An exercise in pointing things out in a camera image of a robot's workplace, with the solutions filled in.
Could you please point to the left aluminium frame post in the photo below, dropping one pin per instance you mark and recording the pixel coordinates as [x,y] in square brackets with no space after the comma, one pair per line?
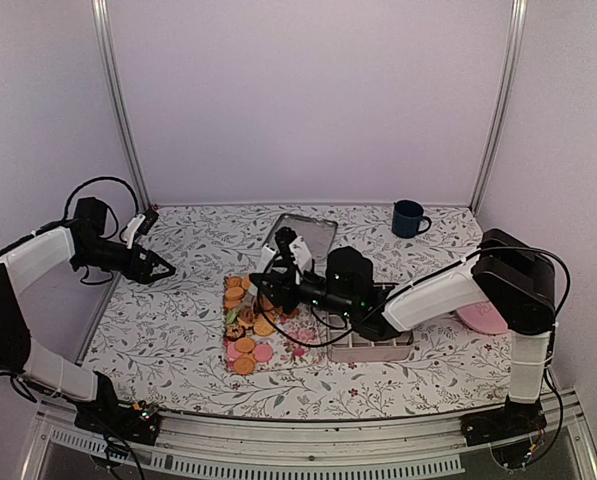
[102,26]

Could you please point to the pink plate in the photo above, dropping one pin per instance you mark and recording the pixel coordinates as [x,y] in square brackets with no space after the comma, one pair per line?
[483,318]

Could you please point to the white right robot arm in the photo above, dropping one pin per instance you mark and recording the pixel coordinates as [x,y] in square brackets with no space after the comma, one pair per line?
[503,285]

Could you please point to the silver tin lid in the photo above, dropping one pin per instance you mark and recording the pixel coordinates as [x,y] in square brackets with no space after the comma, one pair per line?
[318,233]

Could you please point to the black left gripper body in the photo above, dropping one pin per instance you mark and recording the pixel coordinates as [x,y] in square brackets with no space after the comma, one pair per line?
[127,267]

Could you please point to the green sandwich cookie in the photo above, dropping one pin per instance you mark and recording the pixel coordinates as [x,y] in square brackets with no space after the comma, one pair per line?
[232,316]

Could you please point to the silver white tongs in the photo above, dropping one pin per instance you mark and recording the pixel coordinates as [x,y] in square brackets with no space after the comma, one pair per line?
[254,299]

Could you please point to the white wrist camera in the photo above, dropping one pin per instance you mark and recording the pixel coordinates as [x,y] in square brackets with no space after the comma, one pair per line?
[293,251]
[139,225]

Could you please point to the front aluminium rail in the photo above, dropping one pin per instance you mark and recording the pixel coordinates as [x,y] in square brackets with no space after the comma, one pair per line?
[192,446]

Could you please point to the pink sandwich cookie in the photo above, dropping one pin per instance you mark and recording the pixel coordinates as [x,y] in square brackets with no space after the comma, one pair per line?
[262,353]

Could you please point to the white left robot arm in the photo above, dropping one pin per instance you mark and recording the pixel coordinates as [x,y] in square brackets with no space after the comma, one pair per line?
[79,242]

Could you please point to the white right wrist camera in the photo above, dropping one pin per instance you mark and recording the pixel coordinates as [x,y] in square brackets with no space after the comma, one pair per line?
[293,251]

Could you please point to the right aluminium frame post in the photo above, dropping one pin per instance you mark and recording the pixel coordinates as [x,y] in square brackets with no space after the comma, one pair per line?
[512,53]

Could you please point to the floral rectangular tray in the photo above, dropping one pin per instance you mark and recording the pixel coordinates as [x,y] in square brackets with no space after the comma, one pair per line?
[294,337]

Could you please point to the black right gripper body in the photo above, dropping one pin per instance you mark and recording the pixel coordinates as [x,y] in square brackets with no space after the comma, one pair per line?
[284,294]

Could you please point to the pink divided cookie tin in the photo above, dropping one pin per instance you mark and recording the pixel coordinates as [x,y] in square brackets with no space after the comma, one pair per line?
[355,349]

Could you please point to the aluminium frame post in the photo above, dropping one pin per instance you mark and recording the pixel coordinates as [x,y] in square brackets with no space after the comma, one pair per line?
[102,26]
[512,53]

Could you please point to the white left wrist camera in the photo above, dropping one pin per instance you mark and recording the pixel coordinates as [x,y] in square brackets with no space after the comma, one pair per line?
[139,225]

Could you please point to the dark blue mug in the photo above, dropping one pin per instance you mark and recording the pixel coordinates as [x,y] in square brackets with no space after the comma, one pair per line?
[409,220]

